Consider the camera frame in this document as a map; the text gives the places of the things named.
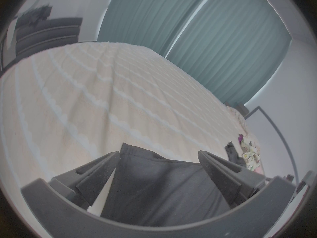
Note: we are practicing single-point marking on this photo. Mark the pink and purple garment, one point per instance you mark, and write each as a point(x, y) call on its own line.
point(259, 170)

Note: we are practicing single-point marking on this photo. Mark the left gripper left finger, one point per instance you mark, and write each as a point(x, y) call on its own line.
point(99, 172)

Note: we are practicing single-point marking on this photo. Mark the blue-green curtain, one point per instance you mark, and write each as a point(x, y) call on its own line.
point(138, 16)
point(235, 46)

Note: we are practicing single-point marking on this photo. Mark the black T-shirt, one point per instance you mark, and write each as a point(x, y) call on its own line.
point(161, 190)

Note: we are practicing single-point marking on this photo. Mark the white printed garment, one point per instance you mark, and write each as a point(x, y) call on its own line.
point(250, 155)

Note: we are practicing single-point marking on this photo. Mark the bed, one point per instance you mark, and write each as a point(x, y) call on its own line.
point(99, 103)

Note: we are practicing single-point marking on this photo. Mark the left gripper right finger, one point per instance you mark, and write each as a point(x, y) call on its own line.
point(223, 175)

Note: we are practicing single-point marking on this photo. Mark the pale pink pillow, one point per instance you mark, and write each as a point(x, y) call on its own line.
point(237, 119)

